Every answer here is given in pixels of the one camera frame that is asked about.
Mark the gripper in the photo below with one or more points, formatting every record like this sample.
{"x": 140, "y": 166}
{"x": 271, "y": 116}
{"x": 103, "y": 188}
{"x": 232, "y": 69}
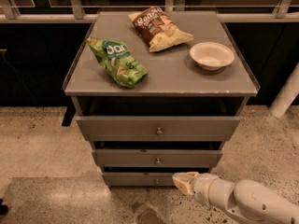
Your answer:
{"x": 201, "y": 186}

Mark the grey bottom drawer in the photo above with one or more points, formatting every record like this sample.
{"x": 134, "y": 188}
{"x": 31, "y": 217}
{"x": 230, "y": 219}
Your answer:
{"x": 138, "y": 179}

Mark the grey drawer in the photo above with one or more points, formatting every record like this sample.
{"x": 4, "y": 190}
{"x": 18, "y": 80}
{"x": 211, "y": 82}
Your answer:
{"x": 138, "y": 179}
{"x": 164, "y": 128}
{"x": 156, "y": 158}

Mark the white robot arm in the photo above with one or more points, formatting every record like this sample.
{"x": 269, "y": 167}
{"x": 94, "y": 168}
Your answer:
{"x": 246, "y": 201}

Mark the grey drawer cabinet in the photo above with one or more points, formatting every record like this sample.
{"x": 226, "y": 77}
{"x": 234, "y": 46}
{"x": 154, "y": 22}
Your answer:
{"x": 174, "y": 86}

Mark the grey middle drawer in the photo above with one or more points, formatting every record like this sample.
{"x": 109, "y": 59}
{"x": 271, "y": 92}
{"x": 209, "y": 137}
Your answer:
{"x": 156, "y": 158}

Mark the grey top drawer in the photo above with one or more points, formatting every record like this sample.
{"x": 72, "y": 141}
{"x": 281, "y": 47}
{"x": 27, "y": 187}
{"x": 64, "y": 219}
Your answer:
{"x": 164, "y": 128}

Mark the white pillar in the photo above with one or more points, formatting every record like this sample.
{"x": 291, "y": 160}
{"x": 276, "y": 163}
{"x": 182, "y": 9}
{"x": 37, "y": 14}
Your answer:
{"x": 287, "y": 94}

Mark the white bowl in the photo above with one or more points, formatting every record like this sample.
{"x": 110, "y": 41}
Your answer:
{"x": 212, "y": 56}

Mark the green chip bag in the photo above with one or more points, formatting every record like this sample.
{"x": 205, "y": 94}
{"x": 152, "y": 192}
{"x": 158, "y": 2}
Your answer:
{"x": 115, "y": 58}

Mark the brown yellow chip bag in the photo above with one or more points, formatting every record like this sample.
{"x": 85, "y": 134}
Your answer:
{"x": 157, "y": 29}

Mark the black object at floor edge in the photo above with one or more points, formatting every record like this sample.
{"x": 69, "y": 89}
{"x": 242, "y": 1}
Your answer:
{"x": 3, "y": 208}

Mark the metal window railing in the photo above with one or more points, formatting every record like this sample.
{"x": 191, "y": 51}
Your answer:
{"x": 86, "y": 10}

